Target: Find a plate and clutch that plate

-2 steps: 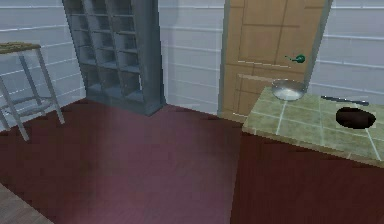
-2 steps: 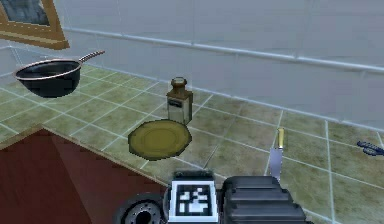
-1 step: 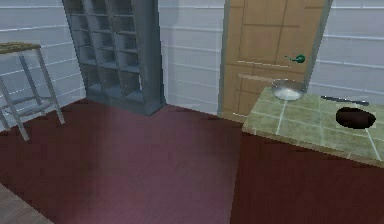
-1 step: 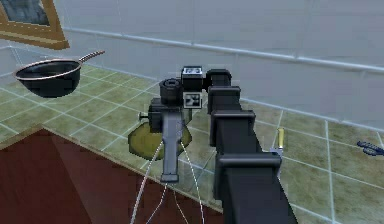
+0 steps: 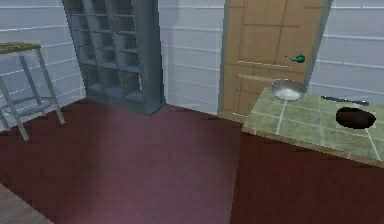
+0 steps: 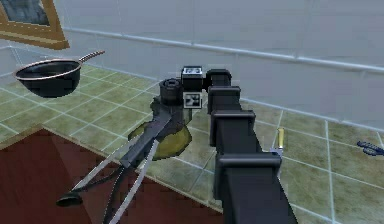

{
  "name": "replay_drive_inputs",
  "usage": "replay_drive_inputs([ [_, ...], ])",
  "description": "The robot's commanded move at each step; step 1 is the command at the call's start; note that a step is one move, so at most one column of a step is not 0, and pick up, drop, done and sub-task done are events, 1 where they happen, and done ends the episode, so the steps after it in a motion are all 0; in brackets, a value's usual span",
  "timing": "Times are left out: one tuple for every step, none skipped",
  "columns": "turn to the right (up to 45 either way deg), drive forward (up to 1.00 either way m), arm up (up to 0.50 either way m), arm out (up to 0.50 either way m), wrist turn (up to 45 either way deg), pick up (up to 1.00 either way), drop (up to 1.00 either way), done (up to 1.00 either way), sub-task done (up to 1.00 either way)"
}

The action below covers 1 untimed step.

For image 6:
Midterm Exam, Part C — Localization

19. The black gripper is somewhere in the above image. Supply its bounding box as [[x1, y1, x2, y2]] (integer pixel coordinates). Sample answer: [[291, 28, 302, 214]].
[[119, 77, 194, 169]]

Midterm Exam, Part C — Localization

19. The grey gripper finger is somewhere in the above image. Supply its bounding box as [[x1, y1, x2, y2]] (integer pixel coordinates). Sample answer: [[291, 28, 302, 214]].
[[107, 141, 160, 224], [55, 134, 143, 208]]

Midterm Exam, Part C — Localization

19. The olive green plate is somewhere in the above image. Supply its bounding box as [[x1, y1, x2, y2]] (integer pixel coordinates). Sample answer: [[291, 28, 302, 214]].
[[127, 120, 194, 162]]

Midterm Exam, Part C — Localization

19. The black pan with copper rim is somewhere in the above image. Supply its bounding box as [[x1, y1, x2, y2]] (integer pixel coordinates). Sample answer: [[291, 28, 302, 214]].
[[13, 49, 106, 99]]

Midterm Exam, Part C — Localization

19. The wooden framed picture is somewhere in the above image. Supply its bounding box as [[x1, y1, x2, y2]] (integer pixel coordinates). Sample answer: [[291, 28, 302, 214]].
[[0, 0, 71, 51]]

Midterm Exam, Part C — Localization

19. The blue utensil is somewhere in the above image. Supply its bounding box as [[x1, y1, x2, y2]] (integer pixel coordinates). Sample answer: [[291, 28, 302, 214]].
[[356, 140, 384, 157]]

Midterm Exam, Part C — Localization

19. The yellow handled knife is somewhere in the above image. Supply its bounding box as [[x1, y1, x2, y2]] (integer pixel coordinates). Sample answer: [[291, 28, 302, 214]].
[[270, 127, 286, 178]]

